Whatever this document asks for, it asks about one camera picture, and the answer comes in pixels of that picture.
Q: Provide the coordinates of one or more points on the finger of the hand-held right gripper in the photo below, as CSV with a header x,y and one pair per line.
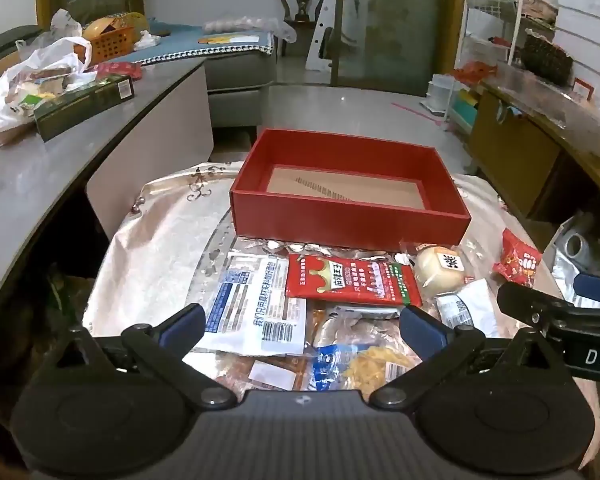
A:
x,y
530,305
597,287

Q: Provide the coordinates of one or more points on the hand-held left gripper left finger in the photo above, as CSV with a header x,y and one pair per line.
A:
x,y
180,327

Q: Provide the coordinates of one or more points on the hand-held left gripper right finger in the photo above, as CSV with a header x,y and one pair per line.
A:
x,y
424,329

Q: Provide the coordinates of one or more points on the small red dotted snack packet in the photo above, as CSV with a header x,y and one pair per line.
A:
x,y
517,260

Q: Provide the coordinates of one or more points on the long white snack packet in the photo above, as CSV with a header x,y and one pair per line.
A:
x,y
472,300

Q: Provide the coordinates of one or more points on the clear packet with tan snack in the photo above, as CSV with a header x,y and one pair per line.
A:
x,y
360,330

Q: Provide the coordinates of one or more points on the blue and yellow snack packet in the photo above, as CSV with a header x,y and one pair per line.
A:
x,y
365,365

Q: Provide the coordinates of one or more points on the blue and white packet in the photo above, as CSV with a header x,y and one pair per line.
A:
x,y
250,305

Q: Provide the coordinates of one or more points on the red spicy strip packet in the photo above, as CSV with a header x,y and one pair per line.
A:
x,y
350,280

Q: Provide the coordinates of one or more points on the brown dried meat packet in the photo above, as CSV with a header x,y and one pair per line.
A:
x,y
270,375

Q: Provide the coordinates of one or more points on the red cardboard box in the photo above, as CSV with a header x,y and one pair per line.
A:
x,y
330,220

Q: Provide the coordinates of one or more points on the silver foil bag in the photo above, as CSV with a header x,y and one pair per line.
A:
x,y
562,270

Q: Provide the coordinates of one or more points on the round pastry in clear wrapper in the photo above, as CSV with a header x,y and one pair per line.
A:
x,y
437,270

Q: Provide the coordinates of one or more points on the cream patterned tablecloth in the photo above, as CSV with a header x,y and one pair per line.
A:
x,y
165,240

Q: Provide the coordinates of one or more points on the wooden cabinet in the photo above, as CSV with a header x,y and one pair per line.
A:
x,y
515,150

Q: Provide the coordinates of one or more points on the grey top coffee table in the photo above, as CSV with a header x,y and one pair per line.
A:
x,y
55,170

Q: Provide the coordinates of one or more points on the teal box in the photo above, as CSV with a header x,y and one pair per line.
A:
x,y
462,110

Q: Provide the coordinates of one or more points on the pink fly swatter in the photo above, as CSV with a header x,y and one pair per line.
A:
x,y
420,112

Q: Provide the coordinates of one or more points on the white stacked container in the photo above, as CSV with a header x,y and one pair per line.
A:
x,y
440,92

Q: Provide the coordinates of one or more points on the dark wicker basket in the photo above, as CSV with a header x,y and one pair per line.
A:
x,y
547,60

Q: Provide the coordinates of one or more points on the red plastic bag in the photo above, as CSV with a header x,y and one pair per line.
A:
x,y
475,70

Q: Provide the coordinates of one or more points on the dark green box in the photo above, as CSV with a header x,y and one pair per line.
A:
x,y
80,105

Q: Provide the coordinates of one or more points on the grey sofa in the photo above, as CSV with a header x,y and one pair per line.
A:
x,y
240,75

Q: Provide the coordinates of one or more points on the teal blanket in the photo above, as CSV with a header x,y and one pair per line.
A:
x,y
190,42

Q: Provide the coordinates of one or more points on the lace trimmed basket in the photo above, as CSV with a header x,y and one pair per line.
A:
x,y
540,6

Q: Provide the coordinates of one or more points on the white crumpled tissue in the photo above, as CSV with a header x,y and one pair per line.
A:
x,y
147,40

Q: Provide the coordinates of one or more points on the orange plastic basket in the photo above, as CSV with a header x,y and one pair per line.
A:
x,y
112,44

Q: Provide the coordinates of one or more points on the white plastic bag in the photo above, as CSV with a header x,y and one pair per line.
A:
x,y
10,90

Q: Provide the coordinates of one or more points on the glass sliding door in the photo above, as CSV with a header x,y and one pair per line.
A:
x,y
405,20

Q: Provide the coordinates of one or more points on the clear bag of buns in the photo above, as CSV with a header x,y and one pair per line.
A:
x,y
245,24

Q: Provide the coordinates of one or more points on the yellow mesh cover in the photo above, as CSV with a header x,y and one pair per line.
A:
x,y
132,19

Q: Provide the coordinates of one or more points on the yellow bowl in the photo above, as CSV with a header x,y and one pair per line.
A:
x,y
99,26

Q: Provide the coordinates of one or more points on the clear crumpled plastic bag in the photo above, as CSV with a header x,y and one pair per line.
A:
x,y
65,21

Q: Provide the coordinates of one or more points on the white perforated board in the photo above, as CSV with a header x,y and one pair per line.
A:
x,y
340,5

